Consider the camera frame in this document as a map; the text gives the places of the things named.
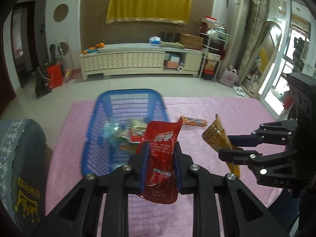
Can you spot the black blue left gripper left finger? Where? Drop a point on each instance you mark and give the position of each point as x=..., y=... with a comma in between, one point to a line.
x=78, y=212

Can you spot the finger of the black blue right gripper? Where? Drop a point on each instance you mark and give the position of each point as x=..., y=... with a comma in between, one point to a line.
x=258, y=161
x=279, y=133

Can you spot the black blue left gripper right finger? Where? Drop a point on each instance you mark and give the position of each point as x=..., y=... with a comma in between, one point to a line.
x=222, y=204

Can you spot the orange yellow snack packet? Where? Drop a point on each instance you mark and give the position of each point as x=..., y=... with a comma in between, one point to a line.
x=215, y=136

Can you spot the blue plastic basket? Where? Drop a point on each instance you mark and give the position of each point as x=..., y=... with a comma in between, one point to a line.
x=107, y=144

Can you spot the red snack packet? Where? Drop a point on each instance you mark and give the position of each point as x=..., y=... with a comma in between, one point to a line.
x=160, y=180

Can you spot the clear blue striped snack bag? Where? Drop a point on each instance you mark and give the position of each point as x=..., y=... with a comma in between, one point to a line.
x=113, y=131

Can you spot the orange snack stick pack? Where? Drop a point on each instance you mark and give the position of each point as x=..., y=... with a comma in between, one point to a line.
x=193, y=121

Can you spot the red white snack bag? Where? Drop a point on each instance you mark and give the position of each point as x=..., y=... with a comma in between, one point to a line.
x=133, y=138

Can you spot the cracker pack green ends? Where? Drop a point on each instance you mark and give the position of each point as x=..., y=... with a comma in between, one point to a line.
x=137, y=126

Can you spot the pink table cloth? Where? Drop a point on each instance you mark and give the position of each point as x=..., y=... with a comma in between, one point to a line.
x=238, y=116

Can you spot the pink white shopping bag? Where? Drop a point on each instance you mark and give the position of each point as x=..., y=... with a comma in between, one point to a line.
x=229, y=77

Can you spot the white metal shelf rack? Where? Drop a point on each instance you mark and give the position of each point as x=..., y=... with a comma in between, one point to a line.
x=214, y=44

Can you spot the brown cardboard box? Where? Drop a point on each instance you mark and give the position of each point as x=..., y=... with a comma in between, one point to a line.
x=191, y=41

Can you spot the black bag on floor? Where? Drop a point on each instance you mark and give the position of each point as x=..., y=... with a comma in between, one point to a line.
x=42, y=80

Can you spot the red bag on floor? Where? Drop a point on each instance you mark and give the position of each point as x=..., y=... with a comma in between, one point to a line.
x=55, y=76

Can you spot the cream tv cabinet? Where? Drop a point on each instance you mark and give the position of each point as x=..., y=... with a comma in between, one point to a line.
x=140, y=58

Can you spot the blue tissue box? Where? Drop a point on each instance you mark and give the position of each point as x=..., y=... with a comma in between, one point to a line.
x=155, y=40

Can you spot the oranges on cabinet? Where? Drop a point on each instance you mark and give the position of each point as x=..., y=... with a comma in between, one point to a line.
x=93, y=49

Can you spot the yellow cloth on wall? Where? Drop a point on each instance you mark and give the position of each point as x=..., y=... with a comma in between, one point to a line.
x=160, y=11

